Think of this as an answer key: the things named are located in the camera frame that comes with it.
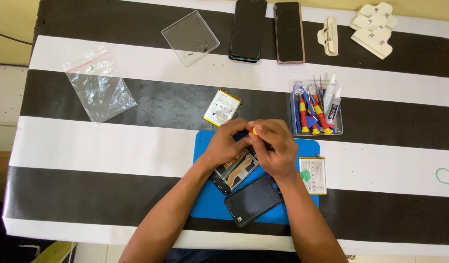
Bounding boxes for person's right hand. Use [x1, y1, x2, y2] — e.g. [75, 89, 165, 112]
[249, 119, 300, 182]

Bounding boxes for person's left hand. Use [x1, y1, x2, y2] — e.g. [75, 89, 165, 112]
[202, 119, 254, 172]

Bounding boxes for red yellow-capped screwdriver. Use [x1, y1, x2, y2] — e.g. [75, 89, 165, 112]
[249, 127, 275, 152]

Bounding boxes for phone frame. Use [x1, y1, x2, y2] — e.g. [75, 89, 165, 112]
[210, 146, 264, 196]

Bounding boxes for white yellow-edged phone battery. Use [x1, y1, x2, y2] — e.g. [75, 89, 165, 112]
[202, 88, 243, 128]

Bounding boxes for red and yellow screwdriver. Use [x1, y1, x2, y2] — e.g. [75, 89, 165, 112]
[312, 94, 333, 135]
[298, 96, 309, 133]

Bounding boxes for blue plastic pry tool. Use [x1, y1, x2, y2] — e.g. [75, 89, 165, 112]
[306, 110, 319, 129]

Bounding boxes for dark blue phone back cover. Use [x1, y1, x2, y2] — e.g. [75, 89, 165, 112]
[224, 172, 286, 229]

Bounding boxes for white battery with green sticker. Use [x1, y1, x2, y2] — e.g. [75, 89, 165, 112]
[299, 156, 327, 195]

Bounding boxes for black-labelled glue tube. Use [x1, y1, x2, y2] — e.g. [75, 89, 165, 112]
[325, 88, 342, 129]

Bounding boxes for metal tweezers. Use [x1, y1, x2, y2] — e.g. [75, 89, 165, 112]
[312, 74, 324, 104]

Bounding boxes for clear plastic tool tray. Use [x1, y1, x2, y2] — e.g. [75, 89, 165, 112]
[290, 80, 344, 137]

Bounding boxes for white glue tube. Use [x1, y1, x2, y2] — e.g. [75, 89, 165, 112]
[322, 74, 337, 114]

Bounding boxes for blue repair mat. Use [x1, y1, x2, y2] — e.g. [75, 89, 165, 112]
[190, 130, 321, 225]

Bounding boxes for black smartphone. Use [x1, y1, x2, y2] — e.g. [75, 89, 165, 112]
[228, 0, 268, 64]

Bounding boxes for clear square plastic lid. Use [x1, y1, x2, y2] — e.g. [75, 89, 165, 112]
[161, 10, 221, 67]

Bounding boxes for pink-edged smartphone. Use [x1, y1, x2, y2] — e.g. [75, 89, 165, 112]
[273, 2, 306, 65]

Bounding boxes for cream plastic clamp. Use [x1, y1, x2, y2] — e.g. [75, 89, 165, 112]
[357, 2, 393, 19]
[349, 14, 398, 32]
[317, 15, 339, 57]
[351, 28, 393, 60]

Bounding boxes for person's dark blue shirt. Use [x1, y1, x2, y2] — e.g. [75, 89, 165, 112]
[164, 248, 302, 263]

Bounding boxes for black and white striped tablecloth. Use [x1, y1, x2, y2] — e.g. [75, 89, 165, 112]
[1, 0, 449, 257]

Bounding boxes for clear zip plastic bag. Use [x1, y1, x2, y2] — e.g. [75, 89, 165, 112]
[62, 46, 138, 123]

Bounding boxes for green rubber band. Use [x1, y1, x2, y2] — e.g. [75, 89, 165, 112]
[435, 168, 449, 186]

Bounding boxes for yellow bag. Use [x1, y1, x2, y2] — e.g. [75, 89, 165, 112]
[29, 240, 77, 263]

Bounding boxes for black cable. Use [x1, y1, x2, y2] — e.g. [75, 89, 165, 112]
[0, 28, 33, 47]

